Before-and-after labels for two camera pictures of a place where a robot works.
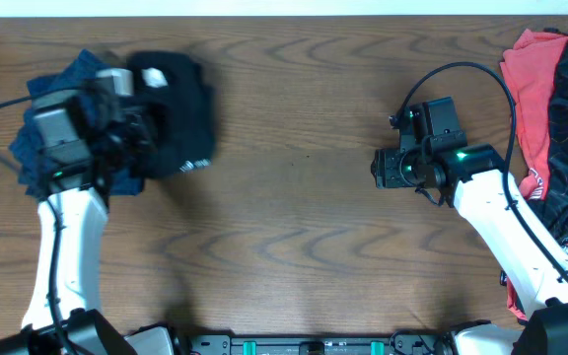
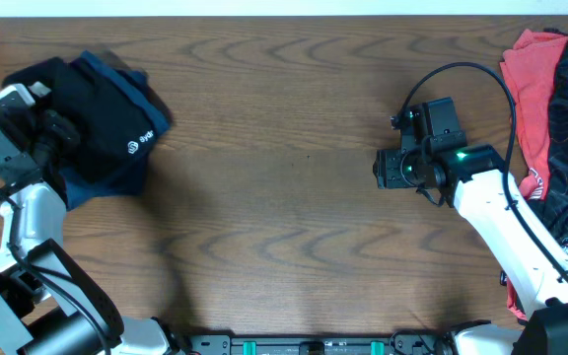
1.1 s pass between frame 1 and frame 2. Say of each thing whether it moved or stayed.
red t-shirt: stayed
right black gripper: stayed
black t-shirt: moved
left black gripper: moved
